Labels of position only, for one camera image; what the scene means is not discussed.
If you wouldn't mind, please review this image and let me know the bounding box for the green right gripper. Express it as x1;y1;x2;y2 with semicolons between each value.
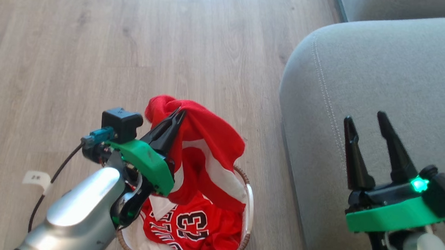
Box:
335;108;445;240

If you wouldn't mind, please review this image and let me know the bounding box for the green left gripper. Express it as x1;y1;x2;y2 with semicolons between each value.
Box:
102;102;187;197

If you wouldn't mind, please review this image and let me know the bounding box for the red garment with white stripe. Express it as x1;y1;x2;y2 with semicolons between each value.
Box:
137;93;256;216

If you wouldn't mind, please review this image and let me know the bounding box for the white laundry basket brown rim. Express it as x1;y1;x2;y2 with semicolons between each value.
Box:
115;155;258;250

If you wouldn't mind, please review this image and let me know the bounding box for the grey fabric sofa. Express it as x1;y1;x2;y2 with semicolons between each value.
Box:
267;2;445;250

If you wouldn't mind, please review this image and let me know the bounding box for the red number 23 jersey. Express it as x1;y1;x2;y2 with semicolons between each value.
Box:
137;186;246;250

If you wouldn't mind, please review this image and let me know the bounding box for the grey sofa cushion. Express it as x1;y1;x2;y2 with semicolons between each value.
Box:
333;0;445;30

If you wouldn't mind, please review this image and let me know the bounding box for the black cable with teal plug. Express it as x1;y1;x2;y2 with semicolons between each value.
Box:
27;123;116;239

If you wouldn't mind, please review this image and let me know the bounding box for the white paper cable tag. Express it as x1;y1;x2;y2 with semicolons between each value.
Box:
21;170;52;196

